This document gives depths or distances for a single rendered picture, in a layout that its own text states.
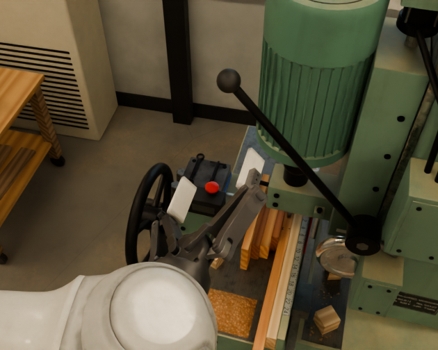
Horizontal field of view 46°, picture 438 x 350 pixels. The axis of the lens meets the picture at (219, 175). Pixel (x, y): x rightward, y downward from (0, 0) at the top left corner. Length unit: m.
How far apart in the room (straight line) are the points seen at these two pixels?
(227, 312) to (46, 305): 0.66
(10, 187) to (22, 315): 1.95
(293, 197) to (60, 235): 1.49
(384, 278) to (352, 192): 0.16
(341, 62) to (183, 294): 0.48
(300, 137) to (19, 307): 0.56
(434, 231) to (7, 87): 1.82
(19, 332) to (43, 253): 1.91
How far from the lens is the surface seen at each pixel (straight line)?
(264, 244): 1.11
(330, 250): 1.00
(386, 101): 0.82
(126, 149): 2.64
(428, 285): 1.12
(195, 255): 0.63
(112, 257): 2.26
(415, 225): 0.83
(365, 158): 0.90
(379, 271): 0.96
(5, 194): 2.35
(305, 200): 1.06
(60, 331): 0.41
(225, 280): 1.12
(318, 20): 0.73
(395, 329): 1.24
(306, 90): 0.80
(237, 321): 1.05
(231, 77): 0.73
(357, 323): 1.22
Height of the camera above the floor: 1.87
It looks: 49 degrees down
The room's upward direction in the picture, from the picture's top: straight up
